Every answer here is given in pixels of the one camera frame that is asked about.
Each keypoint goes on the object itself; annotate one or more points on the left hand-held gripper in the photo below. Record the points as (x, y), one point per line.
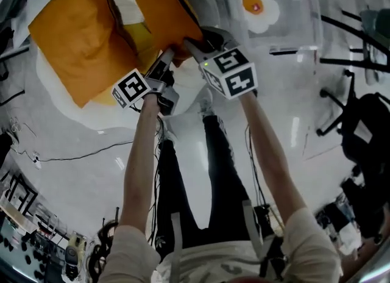
(131, 88)

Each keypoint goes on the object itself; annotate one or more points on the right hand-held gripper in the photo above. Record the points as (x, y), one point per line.
(234, 77)

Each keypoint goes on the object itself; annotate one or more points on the small orange cushion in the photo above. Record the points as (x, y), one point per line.
(164, 10)

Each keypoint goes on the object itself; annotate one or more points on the large orange cushion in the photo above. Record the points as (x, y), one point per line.
(79, 31)

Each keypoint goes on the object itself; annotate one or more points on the person's right forearm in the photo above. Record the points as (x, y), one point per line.
(271, 159)

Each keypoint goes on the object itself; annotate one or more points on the person's left forearm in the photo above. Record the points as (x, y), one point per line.
(137, 169)

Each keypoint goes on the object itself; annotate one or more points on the person's right white shoe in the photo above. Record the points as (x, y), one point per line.
(206, 105)

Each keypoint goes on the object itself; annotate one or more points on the person's white shoe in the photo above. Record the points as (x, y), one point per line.
(169, 132)
(206, 105)

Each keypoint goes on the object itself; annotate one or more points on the person's left white shoe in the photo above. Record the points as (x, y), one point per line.
(169, 132)

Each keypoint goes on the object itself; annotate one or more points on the white and yellow round pouf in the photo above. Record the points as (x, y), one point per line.
(122, 4)

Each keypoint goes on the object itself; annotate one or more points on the person's right leg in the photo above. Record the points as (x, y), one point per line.
(222, 169)

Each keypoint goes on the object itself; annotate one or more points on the white metal display rack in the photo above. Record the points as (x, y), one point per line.
(22, 28)

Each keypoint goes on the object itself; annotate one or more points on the white power strip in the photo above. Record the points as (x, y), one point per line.
(36, 162)

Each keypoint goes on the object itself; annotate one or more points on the black office chair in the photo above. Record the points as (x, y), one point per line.
(365, 117)

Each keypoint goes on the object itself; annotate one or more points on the person's torso in pale shirt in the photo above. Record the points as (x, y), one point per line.
(213, 259)

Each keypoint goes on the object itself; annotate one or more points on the cluttered work desk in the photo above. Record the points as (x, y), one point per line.
(45, 245)

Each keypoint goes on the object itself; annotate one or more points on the black metal frame chair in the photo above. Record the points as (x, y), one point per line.
(347, 63)

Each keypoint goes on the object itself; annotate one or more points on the black cross-braced table frame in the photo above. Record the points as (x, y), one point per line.
(21, 202)

